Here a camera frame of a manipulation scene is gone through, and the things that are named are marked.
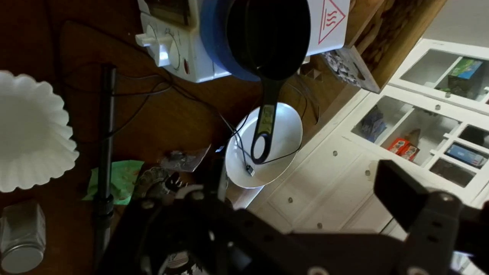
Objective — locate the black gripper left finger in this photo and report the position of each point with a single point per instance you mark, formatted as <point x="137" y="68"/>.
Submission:
<point x="204" y="239"/>

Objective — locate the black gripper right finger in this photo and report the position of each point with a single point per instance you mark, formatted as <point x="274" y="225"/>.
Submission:
<point x="433" y="219"/>

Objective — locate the white toaster oven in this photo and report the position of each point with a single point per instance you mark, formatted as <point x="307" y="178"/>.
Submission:
<point x="178" y="46"/>

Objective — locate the white glass door cabinet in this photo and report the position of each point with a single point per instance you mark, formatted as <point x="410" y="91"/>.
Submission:
<point x="357" y="178"/>

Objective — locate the green cloth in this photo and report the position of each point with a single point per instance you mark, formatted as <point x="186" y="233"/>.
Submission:
<point x="123" y="178"/>

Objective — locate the white plate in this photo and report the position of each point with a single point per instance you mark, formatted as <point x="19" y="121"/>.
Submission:
<point x="285" y="138"/>

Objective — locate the glass jar with metal lid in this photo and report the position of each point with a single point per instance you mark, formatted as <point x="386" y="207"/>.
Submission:
<point x="21" y="239"/>

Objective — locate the wooden box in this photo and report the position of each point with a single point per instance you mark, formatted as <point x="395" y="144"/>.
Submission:
<point x="392" y="36"/>

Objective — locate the white paper coffee filter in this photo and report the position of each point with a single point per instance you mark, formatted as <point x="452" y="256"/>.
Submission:
<point x="32" y="132"/>

